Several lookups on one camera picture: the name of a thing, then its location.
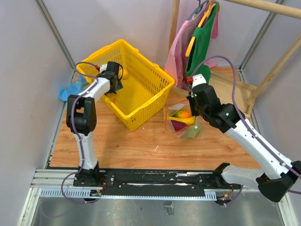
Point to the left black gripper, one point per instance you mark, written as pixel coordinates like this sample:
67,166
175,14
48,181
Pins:
119,86

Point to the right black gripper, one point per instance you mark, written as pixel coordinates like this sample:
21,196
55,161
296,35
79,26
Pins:
191,98

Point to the yellow banana toy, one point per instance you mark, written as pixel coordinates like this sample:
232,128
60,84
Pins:
188,121

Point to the clear zip top bag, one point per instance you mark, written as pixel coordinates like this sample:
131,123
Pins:
169,111

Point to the purple eggplant toy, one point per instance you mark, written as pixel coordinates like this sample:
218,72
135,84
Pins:
178,125

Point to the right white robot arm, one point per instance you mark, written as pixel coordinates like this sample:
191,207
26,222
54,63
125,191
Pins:
277,175

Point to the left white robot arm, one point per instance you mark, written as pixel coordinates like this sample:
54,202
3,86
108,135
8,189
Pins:
81,118

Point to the yellow plastic basket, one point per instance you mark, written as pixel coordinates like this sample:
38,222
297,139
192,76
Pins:
144,93

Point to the blue cloth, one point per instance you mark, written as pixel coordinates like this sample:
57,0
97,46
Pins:
74,88

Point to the wooden clothes rack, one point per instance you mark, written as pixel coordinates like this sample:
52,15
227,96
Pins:
239,92

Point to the green shirt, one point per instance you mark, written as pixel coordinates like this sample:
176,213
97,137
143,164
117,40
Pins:
201,39

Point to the pink shirt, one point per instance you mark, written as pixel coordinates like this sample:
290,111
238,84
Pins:
177,57

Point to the grey clothes hanger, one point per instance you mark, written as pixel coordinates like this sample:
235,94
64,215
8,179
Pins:
201,3

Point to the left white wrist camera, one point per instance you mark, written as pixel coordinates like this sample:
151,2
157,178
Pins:
103,68

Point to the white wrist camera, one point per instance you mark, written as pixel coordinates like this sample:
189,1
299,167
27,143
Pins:
103,68
196,80

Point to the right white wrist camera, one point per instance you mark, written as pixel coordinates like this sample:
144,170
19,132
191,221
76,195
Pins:
196,80

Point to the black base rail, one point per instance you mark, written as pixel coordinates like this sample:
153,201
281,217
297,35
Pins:
153,183

